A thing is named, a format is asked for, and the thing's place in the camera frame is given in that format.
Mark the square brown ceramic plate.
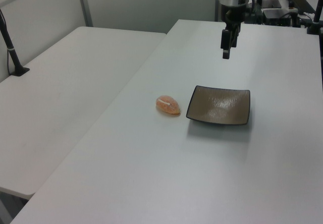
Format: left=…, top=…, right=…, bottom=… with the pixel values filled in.
left=185, top=85, right=251, bottom=127

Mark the black table clamp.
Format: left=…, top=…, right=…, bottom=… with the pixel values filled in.
left=306, top=0, right=323, bottom=35

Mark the orange crusty bread roll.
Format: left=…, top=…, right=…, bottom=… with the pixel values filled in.
left=155, top=95, right=182, bottom=116

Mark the black camera stand pole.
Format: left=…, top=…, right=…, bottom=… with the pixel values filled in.
left=0, top=8, right=30, bottom=77

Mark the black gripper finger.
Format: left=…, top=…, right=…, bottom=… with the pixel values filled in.
left=220, top=29, right=232, bottom=60
left=231, top=24, right=240, bottom=48

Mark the white side table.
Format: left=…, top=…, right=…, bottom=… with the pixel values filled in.
left=0, top=26, right=167, bottom=201

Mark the black flat device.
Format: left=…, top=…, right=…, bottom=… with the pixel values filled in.
left=261, top=0, right=282, bottom=9

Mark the black electronics box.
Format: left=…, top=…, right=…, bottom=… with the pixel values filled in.
left=261, top=9, right=299, bottom=27

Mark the black keyboard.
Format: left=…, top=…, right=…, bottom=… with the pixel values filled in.
left=286, top=0, right=315, bottom=13

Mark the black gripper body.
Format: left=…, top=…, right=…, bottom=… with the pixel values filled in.
left=221, top=4, right=247, bottom=32

